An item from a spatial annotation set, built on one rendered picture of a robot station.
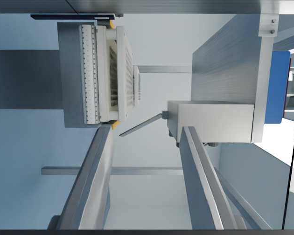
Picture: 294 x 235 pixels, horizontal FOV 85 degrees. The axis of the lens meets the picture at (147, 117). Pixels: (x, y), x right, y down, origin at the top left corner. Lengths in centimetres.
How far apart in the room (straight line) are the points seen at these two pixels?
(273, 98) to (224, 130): 17
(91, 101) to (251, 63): 44
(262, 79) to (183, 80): 336
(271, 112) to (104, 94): 46
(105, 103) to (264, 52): 42
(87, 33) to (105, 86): 14
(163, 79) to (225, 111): 333
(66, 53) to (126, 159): 391
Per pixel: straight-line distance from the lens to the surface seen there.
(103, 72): 45
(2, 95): 75
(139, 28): 387
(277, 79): 57
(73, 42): 51
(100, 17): 47
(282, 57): 58
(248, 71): 54
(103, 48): 46
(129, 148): 415
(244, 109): 49
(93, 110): 46
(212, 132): 46
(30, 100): 69
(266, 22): 53
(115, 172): 167
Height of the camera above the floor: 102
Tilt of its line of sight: level
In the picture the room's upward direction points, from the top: 90 degrees clockwise
